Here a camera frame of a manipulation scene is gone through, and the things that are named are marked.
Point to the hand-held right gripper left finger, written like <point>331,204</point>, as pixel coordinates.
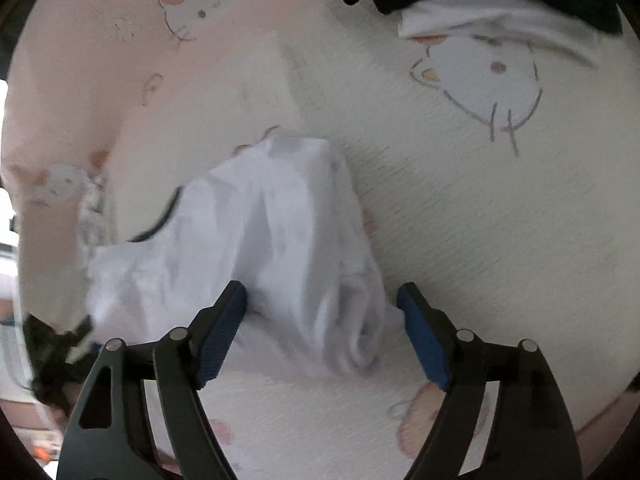
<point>222,330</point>

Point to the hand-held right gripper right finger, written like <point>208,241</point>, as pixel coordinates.
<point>425,340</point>

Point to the white shirt with navy trim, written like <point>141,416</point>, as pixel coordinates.
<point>280,220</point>

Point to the small patterned white garment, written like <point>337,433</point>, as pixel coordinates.
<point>95,210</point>

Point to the pink cat printed blanket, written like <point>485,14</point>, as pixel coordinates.
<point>450,185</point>

